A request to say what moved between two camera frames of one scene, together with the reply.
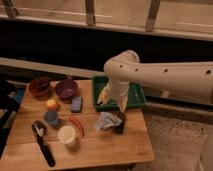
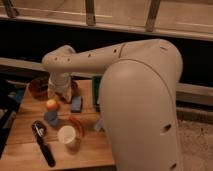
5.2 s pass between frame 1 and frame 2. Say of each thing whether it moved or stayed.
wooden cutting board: stayed
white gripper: moved
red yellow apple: stayed
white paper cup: stayed
